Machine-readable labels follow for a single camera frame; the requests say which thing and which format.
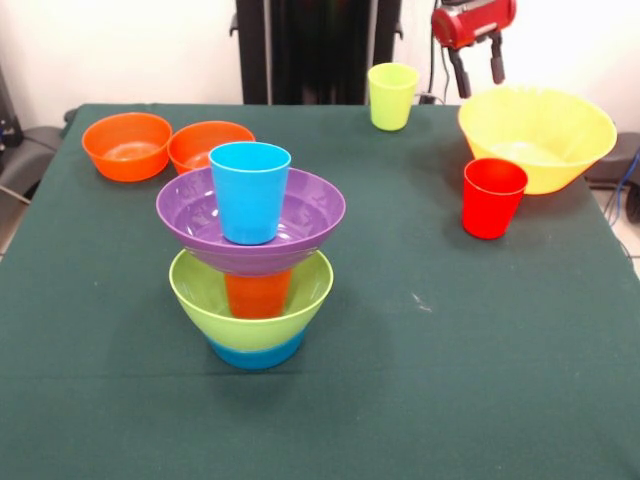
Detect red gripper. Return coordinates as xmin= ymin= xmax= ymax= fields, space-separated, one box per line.
xmin=431 ymin=0 xmax=518 ymax=100

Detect lime green cup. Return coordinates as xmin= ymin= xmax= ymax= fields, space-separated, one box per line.
xmin=367 ymin=62 xmax=420 ymax=132

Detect large yellow bowl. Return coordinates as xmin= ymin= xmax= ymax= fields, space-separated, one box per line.
xmin=457 ymin=85 xmax=619 ymax=196

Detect purple bowl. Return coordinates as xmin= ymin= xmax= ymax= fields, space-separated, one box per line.
xmin=155 ymin=166 xmax=347 ymax=278

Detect blue cup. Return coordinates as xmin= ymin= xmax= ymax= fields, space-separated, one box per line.
xmin=208 ymin=141 xmax=293 ymax=246

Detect green bowl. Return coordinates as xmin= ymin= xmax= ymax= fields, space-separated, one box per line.
xmin=168 ymin=247 xmax=335 ymax=351

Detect orange bowl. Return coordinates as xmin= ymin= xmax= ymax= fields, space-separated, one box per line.
xmin=166 ymin=120 xmax=257 ymax=176
xmin=81 ymin=112 xmax=174 ymax=183

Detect orange cup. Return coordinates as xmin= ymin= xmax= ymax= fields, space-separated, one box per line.
xmin=223 ymin=269 xmax=293 ymax=319

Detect blue bowl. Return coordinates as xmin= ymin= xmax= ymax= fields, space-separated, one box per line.
xmin=207 ymin=329 xmax=307 ymax=370

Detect red cup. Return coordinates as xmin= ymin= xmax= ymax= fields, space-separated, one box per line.
xmin=461 ymin=157 xmax=530 ymax=240

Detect black chair base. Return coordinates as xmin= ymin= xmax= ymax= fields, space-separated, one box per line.
xmin=583 ymin=130 xmax=640 ymax=189

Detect dark green tablecloth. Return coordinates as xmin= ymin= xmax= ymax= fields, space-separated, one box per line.
xmin=0 ymin=103 xmax=640 ymax=480

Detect dark grey chair base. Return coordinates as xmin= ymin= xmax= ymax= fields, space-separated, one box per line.
xmin=0 ymin=125 xmax=64 ymax=201

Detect black hanging cable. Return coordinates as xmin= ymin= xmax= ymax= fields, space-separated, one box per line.
xmin=427 ymin=42 xmax=452 ymax=105

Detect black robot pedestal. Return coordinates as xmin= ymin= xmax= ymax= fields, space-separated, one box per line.
xmin=230 ymin=0 xmax=419 ymax=105

